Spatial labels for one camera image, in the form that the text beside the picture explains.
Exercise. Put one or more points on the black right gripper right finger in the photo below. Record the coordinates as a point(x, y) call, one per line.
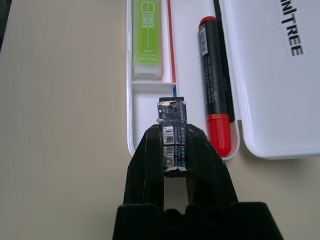
point(207, 175)

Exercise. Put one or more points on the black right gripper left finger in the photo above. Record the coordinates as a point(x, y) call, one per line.
point(147, 170)

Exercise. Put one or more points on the black marker with red cap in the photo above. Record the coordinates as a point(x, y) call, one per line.
point(215, 87)

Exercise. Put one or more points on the white plastic pencil case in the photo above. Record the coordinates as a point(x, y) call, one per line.
point(262, 87)

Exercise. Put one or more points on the green highlighter pen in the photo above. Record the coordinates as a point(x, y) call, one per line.
point(147, 37)

